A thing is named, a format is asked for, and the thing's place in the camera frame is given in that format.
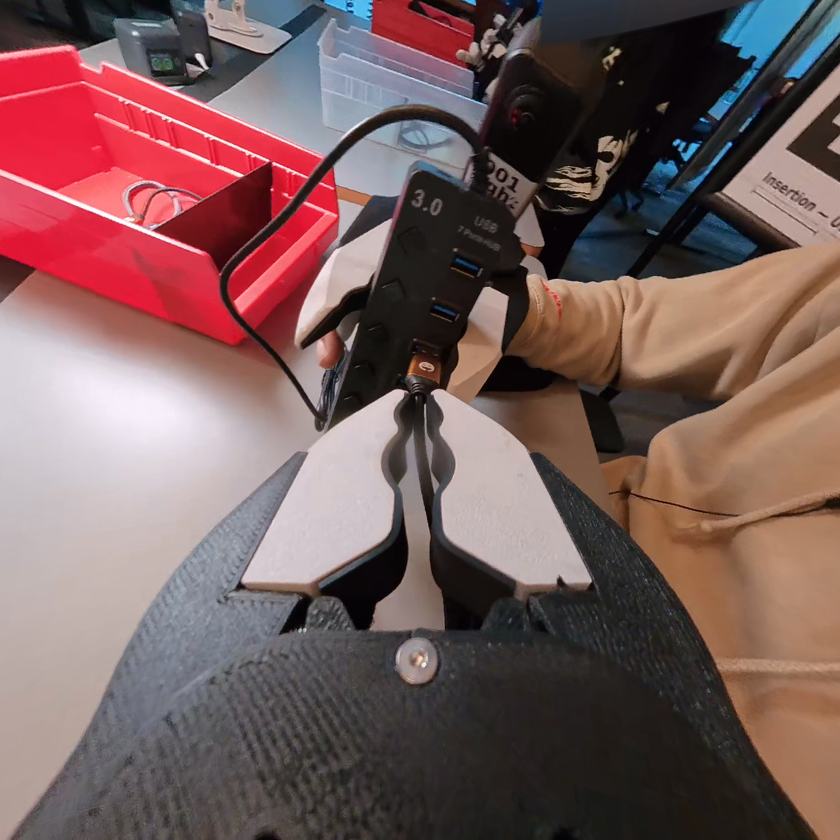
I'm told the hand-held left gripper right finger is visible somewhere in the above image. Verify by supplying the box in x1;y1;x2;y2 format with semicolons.
427;390;595;601

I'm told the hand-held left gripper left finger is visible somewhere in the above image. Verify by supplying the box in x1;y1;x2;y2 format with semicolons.
239;388;410;595

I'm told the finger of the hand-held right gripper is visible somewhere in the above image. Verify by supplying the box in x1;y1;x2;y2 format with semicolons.
453;256;549;403
295;218;395;350

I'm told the black usb hub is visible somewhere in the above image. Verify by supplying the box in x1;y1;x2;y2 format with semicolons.
220;105;492;432
326;167;529;431

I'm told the orange plug usb cable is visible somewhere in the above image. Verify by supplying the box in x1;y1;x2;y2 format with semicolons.
402;341;451;526

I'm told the person's right forearm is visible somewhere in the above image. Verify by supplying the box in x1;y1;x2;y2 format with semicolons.
508;249;840;404

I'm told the black printed garment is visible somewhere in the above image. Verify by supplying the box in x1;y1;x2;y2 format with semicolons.
538;39;756;217

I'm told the black bin divider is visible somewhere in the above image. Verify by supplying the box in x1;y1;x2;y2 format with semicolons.
156;162;274;270

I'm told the small red bin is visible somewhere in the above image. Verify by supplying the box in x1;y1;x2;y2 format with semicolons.
371;0;476;64

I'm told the clear plastic bin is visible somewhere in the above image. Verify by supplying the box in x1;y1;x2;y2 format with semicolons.
318;18;476;135

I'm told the black sign stand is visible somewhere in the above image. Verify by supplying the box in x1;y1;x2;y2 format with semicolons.
626;39;840;280

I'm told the person's beige hoodie torso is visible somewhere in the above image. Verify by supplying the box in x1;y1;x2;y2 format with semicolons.
600;367;840;840

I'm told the white sign board with tag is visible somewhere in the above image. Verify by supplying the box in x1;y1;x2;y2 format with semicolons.
722;56;840;249

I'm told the large red bin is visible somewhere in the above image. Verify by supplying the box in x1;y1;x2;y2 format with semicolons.
0;45;340;347

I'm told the grey charger device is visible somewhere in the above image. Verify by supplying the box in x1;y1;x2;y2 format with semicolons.
113;8;214;85

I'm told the grey coiled cable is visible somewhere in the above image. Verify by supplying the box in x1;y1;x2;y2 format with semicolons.
123;180;206;231

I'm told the white bracket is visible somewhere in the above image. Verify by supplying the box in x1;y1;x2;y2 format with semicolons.
202;0;293;56

